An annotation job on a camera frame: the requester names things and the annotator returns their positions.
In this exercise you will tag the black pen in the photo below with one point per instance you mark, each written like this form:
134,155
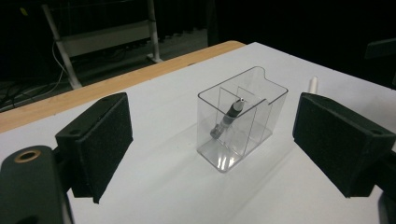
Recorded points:
230,116

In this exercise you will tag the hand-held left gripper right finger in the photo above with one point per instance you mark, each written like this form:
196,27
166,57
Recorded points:
336,143

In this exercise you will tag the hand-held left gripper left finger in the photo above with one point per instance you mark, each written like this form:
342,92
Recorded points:
96,146

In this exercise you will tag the clear plastic organizer box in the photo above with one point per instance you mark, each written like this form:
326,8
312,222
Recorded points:
218,155

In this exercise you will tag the white chalk stick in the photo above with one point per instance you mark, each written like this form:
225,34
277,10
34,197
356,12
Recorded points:
313,84

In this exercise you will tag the white metal stand frame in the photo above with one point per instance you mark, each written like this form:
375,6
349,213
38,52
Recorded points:
106,37

